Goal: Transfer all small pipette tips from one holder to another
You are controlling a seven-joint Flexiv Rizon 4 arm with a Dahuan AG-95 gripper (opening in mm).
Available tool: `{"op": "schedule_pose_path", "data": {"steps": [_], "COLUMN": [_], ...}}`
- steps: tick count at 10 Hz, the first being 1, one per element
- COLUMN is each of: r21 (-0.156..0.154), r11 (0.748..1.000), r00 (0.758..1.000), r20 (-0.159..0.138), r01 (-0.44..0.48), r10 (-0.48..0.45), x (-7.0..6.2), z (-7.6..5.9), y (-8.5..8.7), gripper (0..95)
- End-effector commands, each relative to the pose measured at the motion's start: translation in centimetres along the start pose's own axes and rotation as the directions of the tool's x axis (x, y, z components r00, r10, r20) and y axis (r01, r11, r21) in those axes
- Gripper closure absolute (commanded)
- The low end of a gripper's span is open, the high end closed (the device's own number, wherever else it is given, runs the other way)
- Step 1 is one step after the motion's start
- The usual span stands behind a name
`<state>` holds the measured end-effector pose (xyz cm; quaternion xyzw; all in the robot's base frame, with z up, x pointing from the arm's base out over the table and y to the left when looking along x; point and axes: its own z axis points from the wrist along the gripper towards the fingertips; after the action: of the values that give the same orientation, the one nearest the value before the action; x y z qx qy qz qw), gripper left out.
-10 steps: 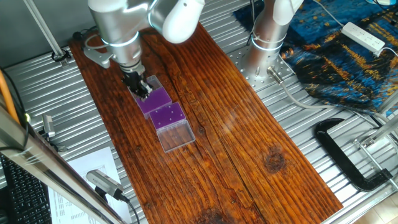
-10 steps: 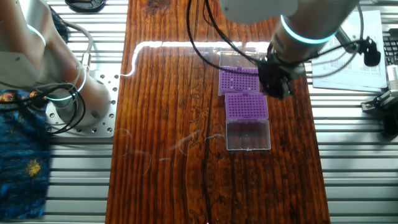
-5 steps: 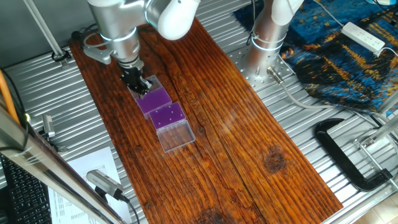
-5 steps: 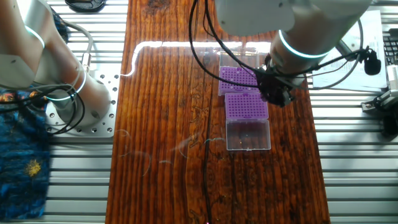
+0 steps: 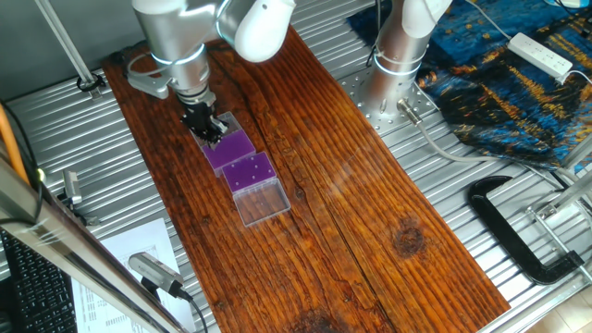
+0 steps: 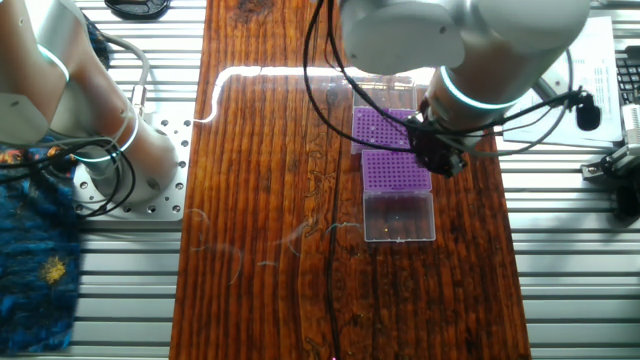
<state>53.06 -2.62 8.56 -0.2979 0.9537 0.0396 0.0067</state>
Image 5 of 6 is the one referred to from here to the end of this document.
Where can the thin aluminium post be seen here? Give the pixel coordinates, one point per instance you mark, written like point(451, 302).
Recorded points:
point(65, 41)

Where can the purple pipette tip box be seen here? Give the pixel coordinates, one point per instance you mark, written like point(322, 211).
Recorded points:
point(250, 172)
point(233, 150)

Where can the black keyboard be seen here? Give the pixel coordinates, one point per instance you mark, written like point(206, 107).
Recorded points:
point(37, 296)

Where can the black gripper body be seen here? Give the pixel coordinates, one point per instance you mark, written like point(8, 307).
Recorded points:
point(200, 118)

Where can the printed white paper sheet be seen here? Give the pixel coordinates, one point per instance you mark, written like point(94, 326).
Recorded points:
point(139, 240)

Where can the blue starry patterned cloth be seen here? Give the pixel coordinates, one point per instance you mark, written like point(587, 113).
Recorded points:
point(509, 106)

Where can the brown wooden board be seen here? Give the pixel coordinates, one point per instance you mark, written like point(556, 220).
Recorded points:
point(324, 208)

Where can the white power strip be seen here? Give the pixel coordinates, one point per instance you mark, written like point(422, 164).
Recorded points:
point(538, 54)

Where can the aluminium profile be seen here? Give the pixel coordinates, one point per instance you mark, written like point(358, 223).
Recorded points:
point(569, 192)

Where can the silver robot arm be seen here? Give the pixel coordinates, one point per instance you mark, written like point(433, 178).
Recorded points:
point(176, 28)

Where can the orange tube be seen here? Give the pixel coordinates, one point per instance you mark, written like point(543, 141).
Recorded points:
point(8, 139)

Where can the thin metal rod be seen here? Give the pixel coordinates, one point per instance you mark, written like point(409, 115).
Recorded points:
point(555, 238)

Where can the silver depth camera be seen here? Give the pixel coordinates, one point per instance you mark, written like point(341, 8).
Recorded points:
point(72, 187)
point(155, 273)

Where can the aluminium frame bar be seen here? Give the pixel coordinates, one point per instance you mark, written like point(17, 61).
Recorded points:
point(69, 247)

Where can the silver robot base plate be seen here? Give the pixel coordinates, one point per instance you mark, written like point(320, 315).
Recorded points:
point(384, 124)

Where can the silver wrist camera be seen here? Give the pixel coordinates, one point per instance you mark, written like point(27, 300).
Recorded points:
point(152, 88)

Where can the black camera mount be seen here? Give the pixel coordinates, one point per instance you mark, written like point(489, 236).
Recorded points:
point(81, 216)

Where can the black C-clamp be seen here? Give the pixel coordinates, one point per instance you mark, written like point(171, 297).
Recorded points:
point(501, 233)

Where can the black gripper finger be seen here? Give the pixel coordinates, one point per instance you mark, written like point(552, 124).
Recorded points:
point(219, 129)
point(208, 139)

